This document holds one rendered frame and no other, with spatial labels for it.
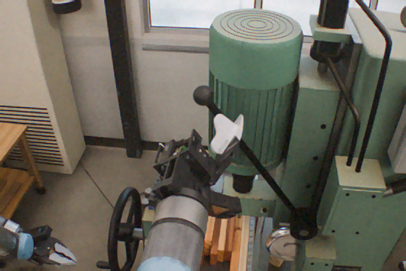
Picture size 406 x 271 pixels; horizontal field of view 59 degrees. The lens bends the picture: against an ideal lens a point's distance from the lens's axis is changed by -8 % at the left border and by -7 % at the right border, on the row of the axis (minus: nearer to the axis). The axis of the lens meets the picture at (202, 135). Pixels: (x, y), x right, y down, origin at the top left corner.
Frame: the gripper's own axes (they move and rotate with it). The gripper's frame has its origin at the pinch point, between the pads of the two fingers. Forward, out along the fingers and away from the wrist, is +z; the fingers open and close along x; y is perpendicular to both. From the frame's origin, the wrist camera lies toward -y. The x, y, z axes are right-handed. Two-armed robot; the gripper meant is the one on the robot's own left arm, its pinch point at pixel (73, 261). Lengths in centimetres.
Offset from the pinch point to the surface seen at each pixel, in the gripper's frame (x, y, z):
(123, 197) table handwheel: -12.2, -26.4, 3.8
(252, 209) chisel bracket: -7, -52, 32
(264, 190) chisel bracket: -10, -56, 32
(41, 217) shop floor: -64, 99, -20
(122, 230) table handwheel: -8.3, -16.2, 8.8
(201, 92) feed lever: 4, -82, 1
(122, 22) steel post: -127, -9, -29
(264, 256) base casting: -8, -35, 48
